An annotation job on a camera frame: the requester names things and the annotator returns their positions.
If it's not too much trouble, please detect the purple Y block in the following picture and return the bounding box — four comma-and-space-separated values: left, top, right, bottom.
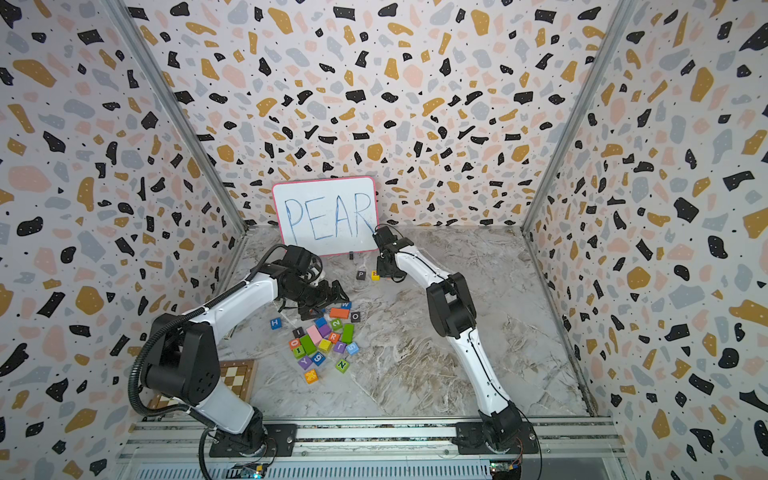
298, 356, 314, 370

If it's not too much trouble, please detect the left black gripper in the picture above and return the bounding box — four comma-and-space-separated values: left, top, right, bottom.
286, 278, 351, 319

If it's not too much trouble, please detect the long green block left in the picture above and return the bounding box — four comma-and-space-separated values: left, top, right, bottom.
300, 335, 317, 356

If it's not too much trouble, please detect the blue 9 block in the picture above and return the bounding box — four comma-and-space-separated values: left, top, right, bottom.
311, 352, 326, 366

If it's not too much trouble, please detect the green N block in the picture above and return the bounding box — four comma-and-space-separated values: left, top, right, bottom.
335, 359, 350, 373

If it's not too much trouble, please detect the pink framed whiteboard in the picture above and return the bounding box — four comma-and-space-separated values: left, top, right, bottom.
272, 176, 379, 256

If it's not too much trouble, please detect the long green block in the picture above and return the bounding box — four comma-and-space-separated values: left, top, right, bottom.
341, 324, 355, 344
300, 335, 317, 356

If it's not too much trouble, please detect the aluminium corner post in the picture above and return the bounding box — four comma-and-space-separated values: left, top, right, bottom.
102, 1, 247, 236
521, 0, 637, 235

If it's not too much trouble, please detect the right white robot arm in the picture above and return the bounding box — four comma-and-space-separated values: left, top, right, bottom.
373, 225, 523, 453

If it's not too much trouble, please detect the orange X block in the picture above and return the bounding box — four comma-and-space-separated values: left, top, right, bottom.
304, 369, 319, 384

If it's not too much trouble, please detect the aluminium corner post right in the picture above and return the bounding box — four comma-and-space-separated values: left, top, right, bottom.
521, 0, 637, 235

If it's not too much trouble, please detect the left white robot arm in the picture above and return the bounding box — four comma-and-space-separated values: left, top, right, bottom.
127, 244, 349, 456

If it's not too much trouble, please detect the wooden chessboard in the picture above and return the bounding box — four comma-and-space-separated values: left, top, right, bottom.
149, 359, 257, 409

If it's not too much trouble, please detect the long orange block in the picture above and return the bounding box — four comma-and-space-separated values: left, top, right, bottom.
329, 308, 350, 319

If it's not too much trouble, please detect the aluminium corner post left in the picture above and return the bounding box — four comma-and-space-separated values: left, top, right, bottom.
102, 1, 247, 236

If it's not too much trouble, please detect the long green block right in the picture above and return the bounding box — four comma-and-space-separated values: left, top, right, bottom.
341, 324, 355, 344

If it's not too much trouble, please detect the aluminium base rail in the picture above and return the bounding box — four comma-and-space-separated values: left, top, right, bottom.
116, 415, 637, 480

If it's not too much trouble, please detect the plain yellow block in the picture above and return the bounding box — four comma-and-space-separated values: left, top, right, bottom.
318, 339, 332, 353

